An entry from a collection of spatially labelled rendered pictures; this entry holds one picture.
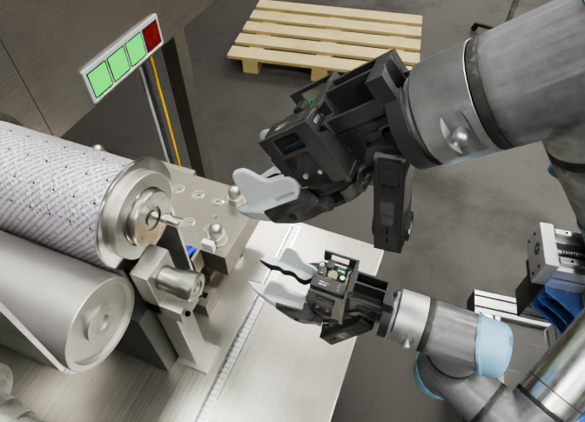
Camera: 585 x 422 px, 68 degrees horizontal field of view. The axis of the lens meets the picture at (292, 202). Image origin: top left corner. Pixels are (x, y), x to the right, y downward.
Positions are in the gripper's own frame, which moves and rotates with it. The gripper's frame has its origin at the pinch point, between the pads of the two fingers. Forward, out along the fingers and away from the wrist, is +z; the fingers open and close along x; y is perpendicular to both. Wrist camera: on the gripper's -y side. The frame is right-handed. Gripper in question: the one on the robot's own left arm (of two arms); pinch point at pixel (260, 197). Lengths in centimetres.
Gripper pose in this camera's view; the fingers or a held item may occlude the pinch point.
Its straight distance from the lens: 45.4
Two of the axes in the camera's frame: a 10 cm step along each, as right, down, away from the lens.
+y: -6.0, -6.8, -4.2
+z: -7.1, 2.1, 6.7
